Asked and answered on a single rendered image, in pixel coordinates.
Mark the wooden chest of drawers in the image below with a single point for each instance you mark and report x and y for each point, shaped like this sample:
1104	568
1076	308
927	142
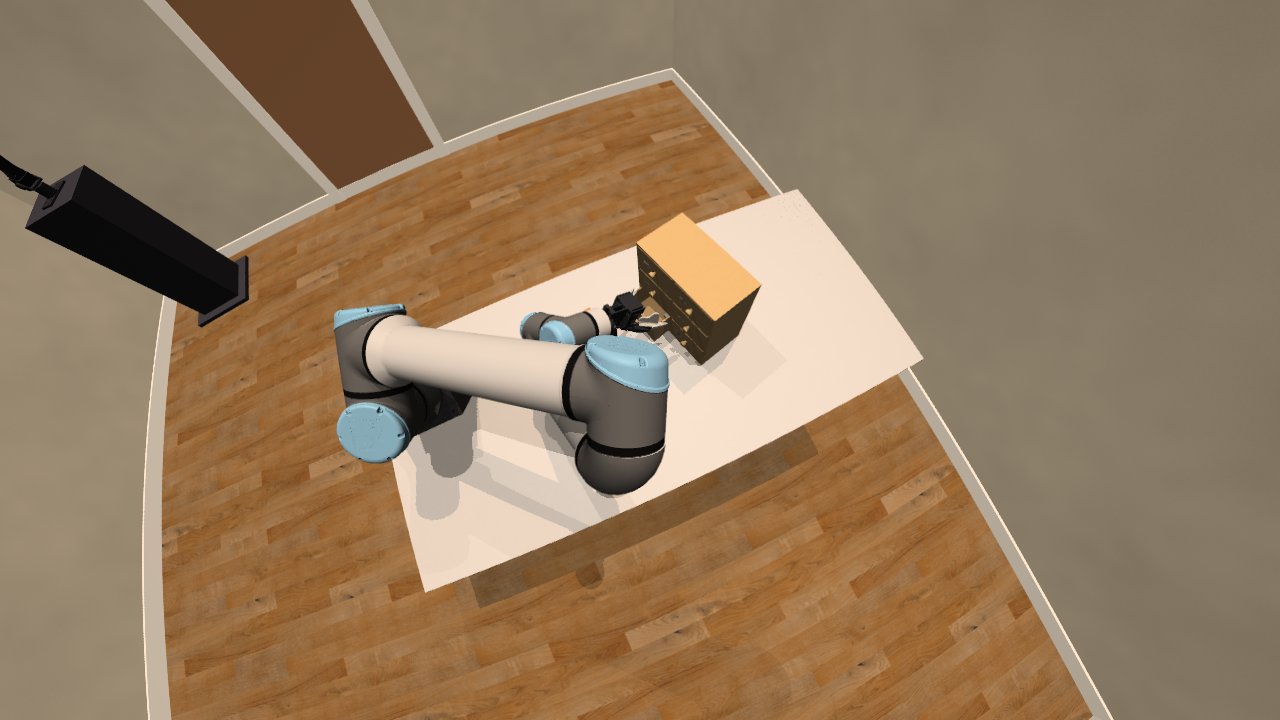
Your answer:
713	279

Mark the dark brown wooden drawer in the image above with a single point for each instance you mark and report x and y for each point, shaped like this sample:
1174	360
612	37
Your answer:
655	272
698	316
686	341
685	323
663	300
651	306

